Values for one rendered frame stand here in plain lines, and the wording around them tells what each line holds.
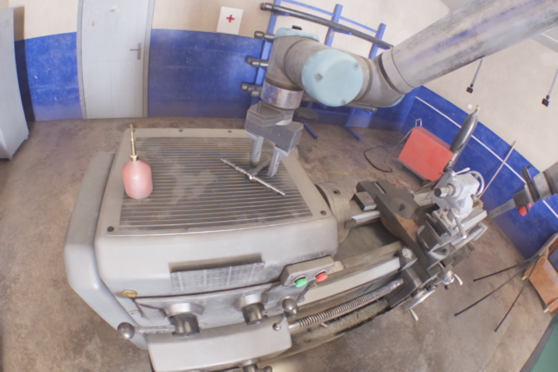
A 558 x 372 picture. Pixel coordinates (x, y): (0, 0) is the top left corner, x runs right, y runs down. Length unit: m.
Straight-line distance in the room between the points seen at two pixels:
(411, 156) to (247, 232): 3.88
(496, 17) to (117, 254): 0.71
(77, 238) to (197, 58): 3.23
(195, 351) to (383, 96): 0.92
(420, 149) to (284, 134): 3.72
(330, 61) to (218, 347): 0.89
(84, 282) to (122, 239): 0.15
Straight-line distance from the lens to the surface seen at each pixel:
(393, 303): 1.59
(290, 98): 0.50
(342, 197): 0.87
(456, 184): 1.83
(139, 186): 0.52
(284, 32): 0.48
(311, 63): 0.38
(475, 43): 0.39
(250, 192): 0.57
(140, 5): 3.51
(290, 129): 0.53
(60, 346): 2.02
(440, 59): 0.41
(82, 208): 0.64
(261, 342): 0.95
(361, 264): 1.24
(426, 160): 4.17
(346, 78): 0.38
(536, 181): 0.94
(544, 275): 4.69
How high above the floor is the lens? 1.72
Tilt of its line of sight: 33 degrees down
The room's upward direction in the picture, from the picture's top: 16 degrees clockwise
